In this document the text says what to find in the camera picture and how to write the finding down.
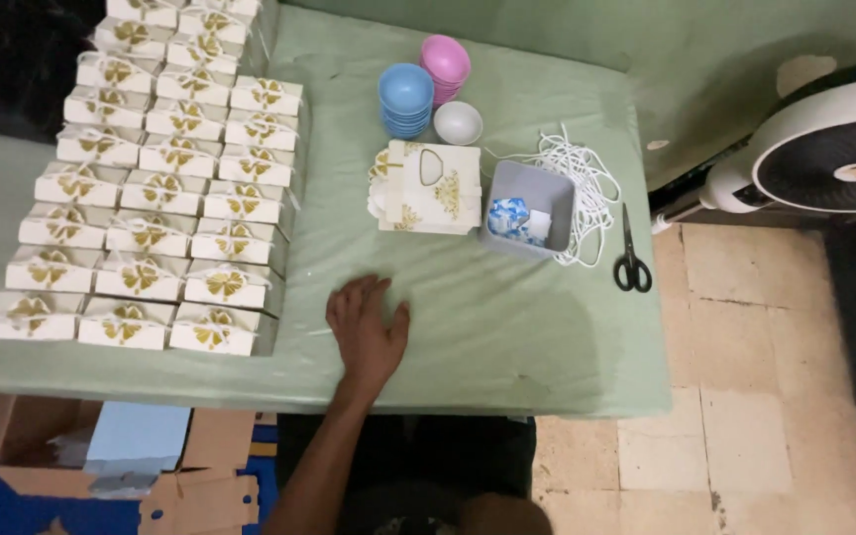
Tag blue white packets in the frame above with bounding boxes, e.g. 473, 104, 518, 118
486, 197, 553, 248

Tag stack of blue bowls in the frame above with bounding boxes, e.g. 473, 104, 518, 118
377, 62, 435, 141

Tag person's black shorts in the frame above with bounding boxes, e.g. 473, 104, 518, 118
277, 415, 538, 535

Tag person's left hand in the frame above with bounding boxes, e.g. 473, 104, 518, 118
324, 274, 412, 387

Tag bundle of white cord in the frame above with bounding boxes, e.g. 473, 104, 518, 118
484, 122, 623, 268

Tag stack of flat folded gift boxes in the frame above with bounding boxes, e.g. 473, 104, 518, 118
366, 139, 483, 236

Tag grey plastic container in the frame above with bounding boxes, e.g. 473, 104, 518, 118
479, 159, 577, 260

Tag black scissors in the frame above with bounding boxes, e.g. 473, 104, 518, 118
613, 202, 653, 294

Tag brown cardboard carton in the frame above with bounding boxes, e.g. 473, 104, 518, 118
0, 392, 280, 535

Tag green tablecloth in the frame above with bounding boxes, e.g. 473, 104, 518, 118
0, 0, 673, 419

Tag white bowl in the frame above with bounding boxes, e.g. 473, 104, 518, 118
433, 100, 484, 147

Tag white black fan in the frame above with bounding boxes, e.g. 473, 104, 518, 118
651, 74, 856, 235

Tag black cloth heap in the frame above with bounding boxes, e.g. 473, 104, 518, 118
0, 0, 107, 144

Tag rows of white gold gift boxes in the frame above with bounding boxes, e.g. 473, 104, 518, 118
0, 0, 305, 358

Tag stack of pink bowls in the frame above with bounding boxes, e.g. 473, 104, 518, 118
419, 34, 472, 109

